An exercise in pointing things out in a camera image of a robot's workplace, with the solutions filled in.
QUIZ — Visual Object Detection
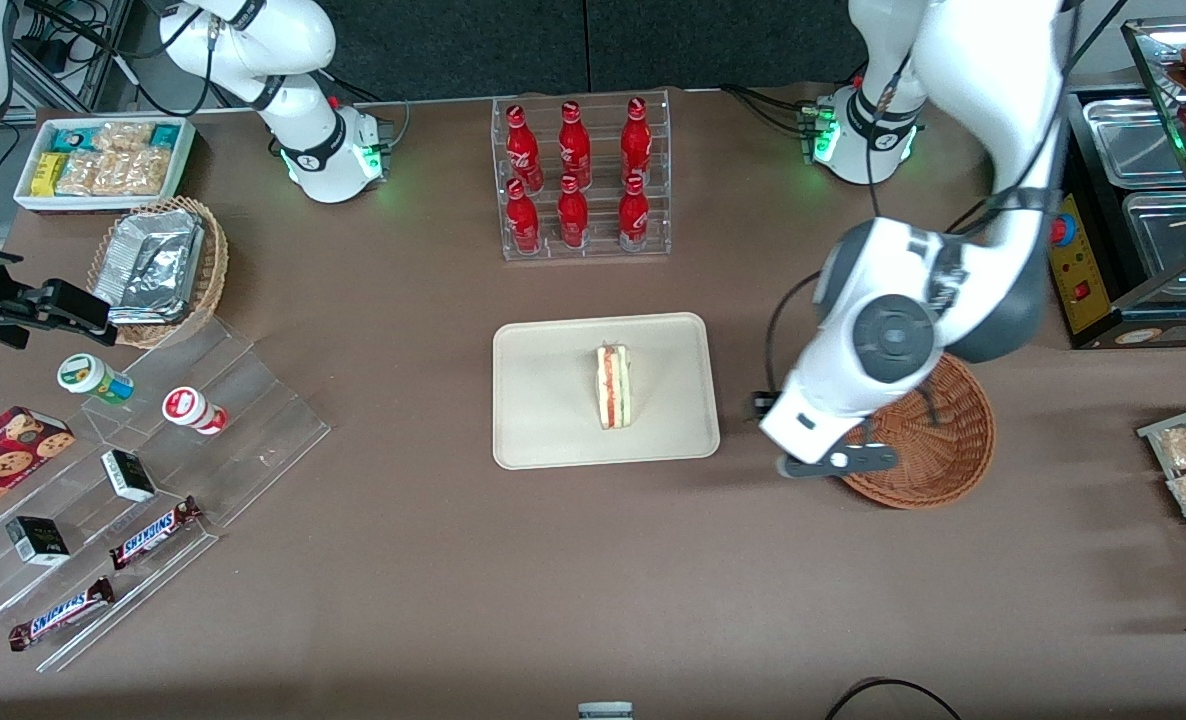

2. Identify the triangular sandwich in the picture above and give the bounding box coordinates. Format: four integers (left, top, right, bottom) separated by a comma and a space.
594, 341, 635, 432

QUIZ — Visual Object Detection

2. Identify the brown wicker basket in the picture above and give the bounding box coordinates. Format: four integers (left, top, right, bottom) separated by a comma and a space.
837, 351, 997, 510

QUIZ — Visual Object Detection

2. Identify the light wicker basket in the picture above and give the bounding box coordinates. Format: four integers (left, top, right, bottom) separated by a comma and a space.
87, 196, 230, 350

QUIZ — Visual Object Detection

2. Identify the beige plastic tray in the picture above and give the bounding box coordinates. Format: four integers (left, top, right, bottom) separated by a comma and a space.
492, 312, 722, 471

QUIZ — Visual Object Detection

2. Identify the green lidded yogurt cup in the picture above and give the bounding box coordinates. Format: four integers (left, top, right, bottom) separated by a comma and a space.
57, 353, 137, 407

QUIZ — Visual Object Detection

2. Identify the aluminium foil container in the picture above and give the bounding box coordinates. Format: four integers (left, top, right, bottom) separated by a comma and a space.
92, 209, 205, 325

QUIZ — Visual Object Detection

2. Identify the white rectangular snack bin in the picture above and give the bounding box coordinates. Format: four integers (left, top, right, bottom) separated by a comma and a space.
13, 116, 198, 215

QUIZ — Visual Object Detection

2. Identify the clear nut snack pack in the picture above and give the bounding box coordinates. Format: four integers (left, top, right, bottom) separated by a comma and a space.
93, 121, 157, 154
56, 152, 114, 197
103, 148, 173, 198

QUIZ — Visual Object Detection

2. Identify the red lidded yogurt cup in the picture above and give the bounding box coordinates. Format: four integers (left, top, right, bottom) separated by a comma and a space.
161, 386, 229, 437

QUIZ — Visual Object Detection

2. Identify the red cookie box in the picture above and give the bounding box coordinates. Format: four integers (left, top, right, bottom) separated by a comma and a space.
0, 405, 77, 532

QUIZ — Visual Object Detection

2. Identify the small black box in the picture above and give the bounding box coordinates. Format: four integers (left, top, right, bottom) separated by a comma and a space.
100, 449, 158, 503
5, 516, 72, 568

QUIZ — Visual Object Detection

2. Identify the clear acrylic stepped display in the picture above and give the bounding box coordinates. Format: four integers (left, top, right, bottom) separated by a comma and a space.
0, 314, 333, 674

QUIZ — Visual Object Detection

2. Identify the clear acrylic bottle rack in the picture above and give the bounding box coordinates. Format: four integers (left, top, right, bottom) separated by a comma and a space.
491, 89, 673, 263

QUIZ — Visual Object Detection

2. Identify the red cola bottle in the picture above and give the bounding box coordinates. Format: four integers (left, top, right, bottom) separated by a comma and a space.
620, 96, 654, 187
558, 100, 593, 189
505, 178, 543, 256
505, 104, 545, 193
617, 173, 652, 253
556, 175, 591, 250

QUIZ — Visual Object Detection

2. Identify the snickers chocolate bar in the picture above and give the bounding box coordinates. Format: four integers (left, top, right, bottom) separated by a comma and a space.
8, 576, 117, 653
109, 496, 205, 572

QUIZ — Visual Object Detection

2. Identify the black hot food display case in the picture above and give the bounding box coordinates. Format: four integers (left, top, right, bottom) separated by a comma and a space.
1043, 18, 1186, 351

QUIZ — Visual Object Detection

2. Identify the steel food pan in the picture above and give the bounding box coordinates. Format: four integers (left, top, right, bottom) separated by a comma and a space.
1121, 190, 1186, 283
1081, 93, 1186, 191

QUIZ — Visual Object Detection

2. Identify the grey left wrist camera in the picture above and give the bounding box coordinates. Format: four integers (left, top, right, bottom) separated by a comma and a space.
776, 442, 900, 481

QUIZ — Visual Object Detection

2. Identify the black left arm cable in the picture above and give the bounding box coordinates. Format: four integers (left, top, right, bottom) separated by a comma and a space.
764, 0, 1129, 399

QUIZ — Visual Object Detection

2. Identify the aluminium frame rail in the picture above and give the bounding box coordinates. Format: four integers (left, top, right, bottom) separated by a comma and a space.
11, 0, 136, 113

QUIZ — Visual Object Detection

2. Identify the black looped table cable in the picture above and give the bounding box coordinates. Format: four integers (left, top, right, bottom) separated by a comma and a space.
822, 677, 965, 720

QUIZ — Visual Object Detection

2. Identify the black base cable bundle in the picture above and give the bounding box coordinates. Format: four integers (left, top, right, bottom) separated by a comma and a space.
720, 84, 817, 137

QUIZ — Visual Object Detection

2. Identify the grey base cable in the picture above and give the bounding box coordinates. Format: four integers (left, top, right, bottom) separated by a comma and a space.
327, 70, 413, 153

